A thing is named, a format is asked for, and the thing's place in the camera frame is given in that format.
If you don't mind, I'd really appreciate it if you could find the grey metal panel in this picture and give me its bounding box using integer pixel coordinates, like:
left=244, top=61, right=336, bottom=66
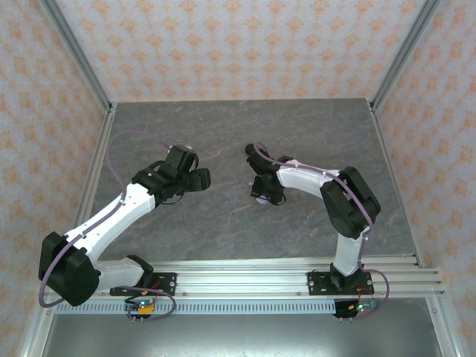
left=40, top=314, right=443, bottom=357

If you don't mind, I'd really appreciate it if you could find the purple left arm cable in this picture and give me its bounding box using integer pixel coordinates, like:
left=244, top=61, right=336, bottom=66
left=38, top=129, right=176, bottom=321

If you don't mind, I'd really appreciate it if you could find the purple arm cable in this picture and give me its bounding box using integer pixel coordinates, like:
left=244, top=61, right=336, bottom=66
left=254, top=142, right=391, bottom=321
left=38, top=129, right=176, bottom=321

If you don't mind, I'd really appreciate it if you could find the aluminium table side rail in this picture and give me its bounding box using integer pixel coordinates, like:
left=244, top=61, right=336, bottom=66
left=18, top=103, right=119, bottom=357
left=367, top=100, right=458, bottom=357

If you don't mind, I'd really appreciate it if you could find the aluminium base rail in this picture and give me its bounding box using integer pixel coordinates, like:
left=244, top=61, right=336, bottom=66
left=39, top=254, right=446, bottom=298

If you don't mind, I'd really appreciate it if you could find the white slotted cable duct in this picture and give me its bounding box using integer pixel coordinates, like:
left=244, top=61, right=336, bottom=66
left=55, top=300, right=338, bottom=315

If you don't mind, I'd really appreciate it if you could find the aluminium frame post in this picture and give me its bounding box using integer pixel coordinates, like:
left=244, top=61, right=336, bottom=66
left=370, top=0, right=444, bottom=112
left=39, top=0, right=115, bottom=112

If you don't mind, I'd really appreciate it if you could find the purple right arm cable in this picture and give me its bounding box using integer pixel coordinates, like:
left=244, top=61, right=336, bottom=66
left=254, top=142, right=391, bottom=321

